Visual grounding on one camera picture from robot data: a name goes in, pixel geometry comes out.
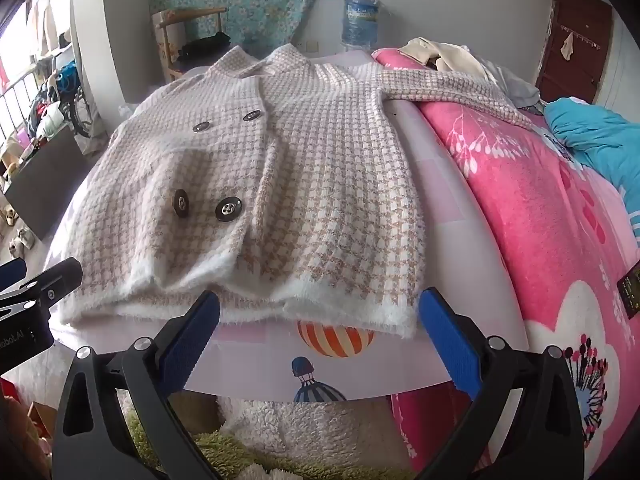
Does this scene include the teal floral hanging cloth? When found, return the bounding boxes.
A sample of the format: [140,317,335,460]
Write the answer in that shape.
[150,0,335,53]

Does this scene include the pink floral fleece blanket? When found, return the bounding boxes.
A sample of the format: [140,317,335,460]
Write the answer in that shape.
[372,47,640,480]

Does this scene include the black tag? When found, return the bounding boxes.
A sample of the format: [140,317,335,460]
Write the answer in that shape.
[617,259,640,322]

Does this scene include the large blue water bottle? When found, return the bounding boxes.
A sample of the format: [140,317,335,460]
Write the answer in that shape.
[341,0,382,53]

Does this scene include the black cloth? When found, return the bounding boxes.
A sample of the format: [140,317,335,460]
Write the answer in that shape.
[177,32,232,61]

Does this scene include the brown door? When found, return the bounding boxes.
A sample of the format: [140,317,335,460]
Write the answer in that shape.
[534,0,615,106]

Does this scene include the pink balloon print bed sheet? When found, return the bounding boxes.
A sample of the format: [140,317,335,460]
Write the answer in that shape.
[45,50,532,405]

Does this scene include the hanging light coat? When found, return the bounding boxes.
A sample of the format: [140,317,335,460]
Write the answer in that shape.
[27,0,62,57]

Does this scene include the bright blue garment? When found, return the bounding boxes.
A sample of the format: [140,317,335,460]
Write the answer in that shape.
[542,97,640,196]

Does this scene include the beige houndstooth knit coat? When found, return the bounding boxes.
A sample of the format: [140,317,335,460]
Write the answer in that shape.
[45,44,546,340]

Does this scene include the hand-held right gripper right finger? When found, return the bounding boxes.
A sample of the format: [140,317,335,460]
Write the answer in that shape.
[419,287,586,480]

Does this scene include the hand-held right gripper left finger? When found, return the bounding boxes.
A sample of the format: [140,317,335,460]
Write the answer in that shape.
[52,290,221,480]

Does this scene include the white fluffy rug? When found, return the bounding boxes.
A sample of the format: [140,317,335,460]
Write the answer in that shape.
[217,395,417,480]

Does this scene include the metal balcony railing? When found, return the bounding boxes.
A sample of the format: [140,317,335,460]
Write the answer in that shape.
[0,55,56,141]

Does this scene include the green fluffy rug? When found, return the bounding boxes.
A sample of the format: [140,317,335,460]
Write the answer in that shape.
[122,400,313,480]

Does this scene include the wooden chair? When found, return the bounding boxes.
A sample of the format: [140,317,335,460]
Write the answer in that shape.
[152,6,236,83]

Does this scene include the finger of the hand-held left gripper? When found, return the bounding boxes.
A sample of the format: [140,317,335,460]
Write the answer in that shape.
[0,258,27,293]
[0,257,84,317]

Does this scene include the dark board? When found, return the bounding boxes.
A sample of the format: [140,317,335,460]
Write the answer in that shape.
[2,125,92,242]

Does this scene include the wheelchair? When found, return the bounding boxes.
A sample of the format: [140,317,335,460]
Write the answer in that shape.
[50,60,94,139]

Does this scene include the grey garment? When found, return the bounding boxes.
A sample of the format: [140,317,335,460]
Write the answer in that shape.
[460,45,543,108]

